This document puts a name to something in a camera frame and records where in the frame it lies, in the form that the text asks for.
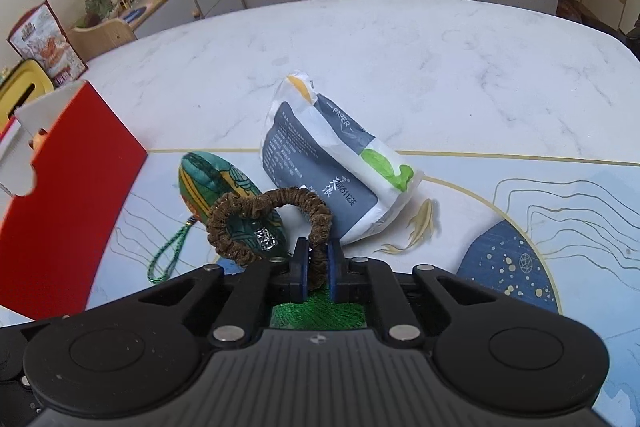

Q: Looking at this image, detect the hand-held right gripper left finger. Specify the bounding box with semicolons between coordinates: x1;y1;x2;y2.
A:
90;237;311;349

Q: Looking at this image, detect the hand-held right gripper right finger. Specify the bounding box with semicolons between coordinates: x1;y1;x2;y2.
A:
327;241;541;349

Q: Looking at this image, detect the brown scrunchie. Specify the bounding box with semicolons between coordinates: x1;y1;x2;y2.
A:
206;187;333;292

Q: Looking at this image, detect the red cardboard box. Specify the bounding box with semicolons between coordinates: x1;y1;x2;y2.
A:
0;79;149;320

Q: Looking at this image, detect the grey white tissue pack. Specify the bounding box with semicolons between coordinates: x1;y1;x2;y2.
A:
261;71;427;248

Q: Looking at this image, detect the green embroidered sachet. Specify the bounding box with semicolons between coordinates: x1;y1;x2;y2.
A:
147;151;292;285

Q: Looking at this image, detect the blue white printed table mat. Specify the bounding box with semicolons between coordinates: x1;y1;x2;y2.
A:
0;148;640;413

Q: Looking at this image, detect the yellow tissue holder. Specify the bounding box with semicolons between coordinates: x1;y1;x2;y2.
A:
0;59;55;122

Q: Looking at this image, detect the small wooden chair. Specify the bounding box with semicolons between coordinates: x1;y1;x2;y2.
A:
67;18;138;60

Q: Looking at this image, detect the red printed gift box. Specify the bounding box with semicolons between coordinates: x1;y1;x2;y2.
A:
7;0;90;88

